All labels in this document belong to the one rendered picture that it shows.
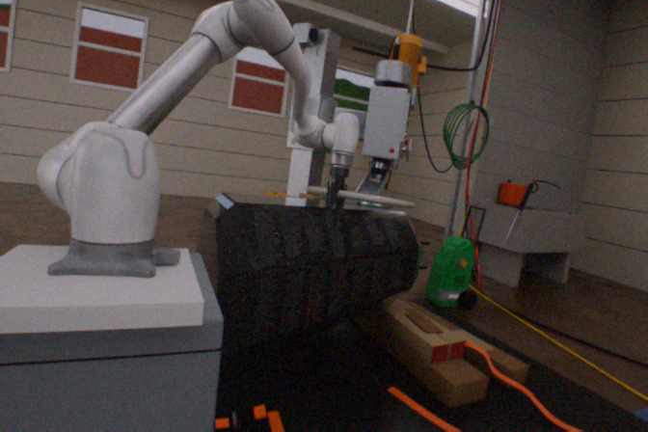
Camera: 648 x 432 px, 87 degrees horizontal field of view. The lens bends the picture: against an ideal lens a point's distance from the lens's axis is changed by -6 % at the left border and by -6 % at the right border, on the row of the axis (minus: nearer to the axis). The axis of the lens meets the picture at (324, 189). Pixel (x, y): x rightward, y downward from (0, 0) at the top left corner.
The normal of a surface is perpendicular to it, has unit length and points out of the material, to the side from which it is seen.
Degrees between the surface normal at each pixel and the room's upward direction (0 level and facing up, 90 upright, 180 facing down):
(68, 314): 90
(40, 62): 90
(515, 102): 90
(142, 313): 90
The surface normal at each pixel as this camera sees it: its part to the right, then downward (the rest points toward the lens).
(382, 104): -0.26, 0.04
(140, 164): 0.85, -0.15
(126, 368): 0.41, 0.13
